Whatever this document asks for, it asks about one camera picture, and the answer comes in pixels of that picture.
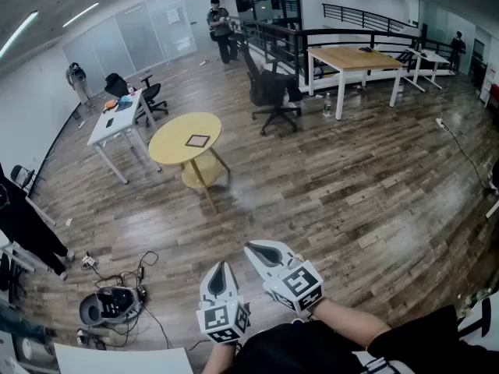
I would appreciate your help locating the person's black shirt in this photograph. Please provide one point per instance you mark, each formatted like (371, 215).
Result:
(296, 349)

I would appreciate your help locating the person's left forearm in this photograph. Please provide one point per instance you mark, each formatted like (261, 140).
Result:
(216, 358)

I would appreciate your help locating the small black object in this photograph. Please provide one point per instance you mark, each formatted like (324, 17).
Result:
(365, 49)

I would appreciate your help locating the white power strip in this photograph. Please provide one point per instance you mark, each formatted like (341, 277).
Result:
(441, 123)

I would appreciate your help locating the black metal railing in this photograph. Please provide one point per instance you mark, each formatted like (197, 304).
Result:
(362, 16)
(312, 33)

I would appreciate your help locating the person's right forearm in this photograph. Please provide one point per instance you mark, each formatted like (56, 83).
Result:
(351, 322)

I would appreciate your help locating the white narrow table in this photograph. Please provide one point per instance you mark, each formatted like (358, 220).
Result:
(432, 57)

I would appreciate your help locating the yellow round table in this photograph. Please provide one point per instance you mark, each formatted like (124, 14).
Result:
(175, 142)

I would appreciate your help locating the black phone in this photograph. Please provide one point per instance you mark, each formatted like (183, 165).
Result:
(109, 122)

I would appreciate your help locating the brown wooden picture frame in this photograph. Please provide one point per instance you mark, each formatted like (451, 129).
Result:
(197, 141)

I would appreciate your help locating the black backpack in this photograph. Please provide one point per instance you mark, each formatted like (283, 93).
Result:
(115, 85)

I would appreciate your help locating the clear water bottle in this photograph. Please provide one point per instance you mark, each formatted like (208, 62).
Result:
(327, 105)

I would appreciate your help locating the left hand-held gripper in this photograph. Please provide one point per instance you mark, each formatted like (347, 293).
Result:
(224, 320)

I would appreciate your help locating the white rectangular desk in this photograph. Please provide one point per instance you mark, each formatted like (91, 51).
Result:
(102, 133)

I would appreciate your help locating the black folding chair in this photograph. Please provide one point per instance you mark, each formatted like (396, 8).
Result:
(17, 173)

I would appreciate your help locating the orange cloth item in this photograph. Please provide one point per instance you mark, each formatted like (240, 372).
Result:
(110, 104)

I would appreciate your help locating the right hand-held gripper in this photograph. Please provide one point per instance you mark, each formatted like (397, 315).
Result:
(298, 286)

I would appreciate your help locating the wooden top white leg table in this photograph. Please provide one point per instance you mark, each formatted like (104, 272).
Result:
(351, 58)

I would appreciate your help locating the blue cloth item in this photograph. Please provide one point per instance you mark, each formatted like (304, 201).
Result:
(125, 103)

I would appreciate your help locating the long ceiling light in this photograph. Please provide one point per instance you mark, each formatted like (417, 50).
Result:
(17, 35)
(81, 15)

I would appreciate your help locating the white paper notice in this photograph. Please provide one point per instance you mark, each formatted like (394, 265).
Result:
(173, 15)

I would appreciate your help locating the small patterned block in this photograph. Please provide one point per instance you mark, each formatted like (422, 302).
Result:
(89, 261)

